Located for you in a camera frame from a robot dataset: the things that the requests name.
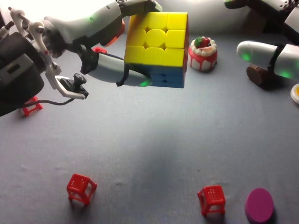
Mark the Rubik's cube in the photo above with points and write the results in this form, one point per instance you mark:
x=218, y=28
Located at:
x=156, y=44

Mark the grey table cloth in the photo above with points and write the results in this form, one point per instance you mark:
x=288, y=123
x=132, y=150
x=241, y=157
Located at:
x=149, y=144

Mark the toy strawberry cake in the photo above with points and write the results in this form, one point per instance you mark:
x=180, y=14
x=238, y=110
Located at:
x=203, y=58

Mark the red toy stool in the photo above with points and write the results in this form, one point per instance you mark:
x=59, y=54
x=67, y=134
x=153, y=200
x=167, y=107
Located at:
x=78, y=184
x=100, y=50
x=32, y=109
x=212, y=193

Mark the brown toy log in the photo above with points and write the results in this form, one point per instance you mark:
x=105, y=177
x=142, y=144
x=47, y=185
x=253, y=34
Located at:
x=259, y=75

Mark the magenta round disc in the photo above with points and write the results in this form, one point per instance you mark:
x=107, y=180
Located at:
x=259, y=205

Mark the white yellow toy egg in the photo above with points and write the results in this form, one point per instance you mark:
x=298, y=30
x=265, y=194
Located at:
x=295, y=93

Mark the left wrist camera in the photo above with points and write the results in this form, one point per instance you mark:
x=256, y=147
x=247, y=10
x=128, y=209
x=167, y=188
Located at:
x=74, y=87

